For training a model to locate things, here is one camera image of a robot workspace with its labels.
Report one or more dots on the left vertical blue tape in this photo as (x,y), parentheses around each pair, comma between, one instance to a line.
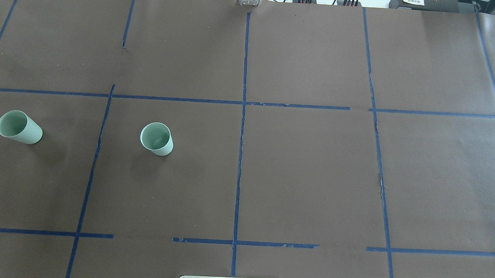
(78,232)

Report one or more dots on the vertical blue tape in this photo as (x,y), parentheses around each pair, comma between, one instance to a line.
(241,141)
(377,162)
(78,232)

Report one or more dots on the short upper blue tape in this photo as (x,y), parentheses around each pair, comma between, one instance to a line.
(126,28)

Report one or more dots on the right vertical blue tape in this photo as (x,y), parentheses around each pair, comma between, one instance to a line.
(377,162)

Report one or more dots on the left pale green cup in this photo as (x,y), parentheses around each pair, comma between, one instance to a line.
(18,126)

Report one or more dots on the pale green cup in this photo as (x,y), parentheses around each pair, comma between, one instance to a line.
(18,126)
(157,138)

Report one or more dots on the right pale green cup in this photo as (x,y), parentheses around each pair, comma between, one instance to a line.
(157,138)

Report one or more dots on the upper horizontal blue tape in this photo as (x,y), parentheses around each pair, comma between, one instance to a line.
(126,96)

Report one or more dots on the black box with label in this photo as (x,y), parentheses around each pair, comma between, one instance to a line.
(425,5)

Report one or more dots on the horizontal blue tape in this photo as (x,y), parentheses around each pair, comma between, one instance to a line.
(126,96)
(252,243)

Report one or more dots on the right black power strip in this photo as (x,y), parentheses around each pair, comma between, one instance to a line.
(350,3)

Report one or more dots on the lower horizontal blue tape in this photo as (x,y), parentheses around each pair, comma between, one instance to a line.
(252,243)

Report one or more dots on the centre vertical blue tape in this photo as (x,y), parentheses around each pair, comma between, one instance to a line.
(241,141)

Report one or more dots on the brown paper table cover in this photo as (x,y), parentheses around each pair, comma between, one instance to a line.
(309,176)

